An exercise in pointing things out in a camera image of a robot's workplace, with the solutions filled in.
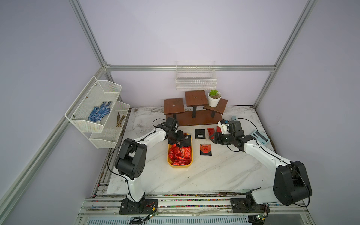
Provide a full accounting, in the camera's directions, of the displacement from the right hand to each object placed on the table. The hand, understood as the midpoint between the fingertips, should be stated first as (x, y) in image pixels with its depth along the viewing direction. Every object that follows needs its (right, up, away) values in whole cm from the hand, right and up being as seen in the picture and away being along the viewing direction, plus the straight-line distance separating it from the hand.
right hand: (212, 139), depth 88 cm
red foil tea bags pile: (-21, -11, +1) cm, 24 cm away
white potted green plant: (+3, +28, +7) cm, 29 cm away
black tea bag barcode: (-6, +2, +17) cm, 18 cm away
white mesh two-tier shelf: (-70, +3, +2) cm, 70 cm away
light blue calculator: (+37, 0, +11) cm, 39 cm away
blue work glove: (-67, +16, -11) cm, 70 cm away
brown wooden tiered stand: (-11, +21, +17) cm, 29 cm away
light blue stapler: (+21, +15, +20) cm, 32 cm away
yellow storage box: (-19, -16, -3) cm, 25 cm away
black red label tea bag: (-3, -8, +8) cm, 12 cm away
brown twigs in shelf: (-63, +13, +7) cm, 65 cm away
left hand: (-20, -2, +6) cm, 20 cm away
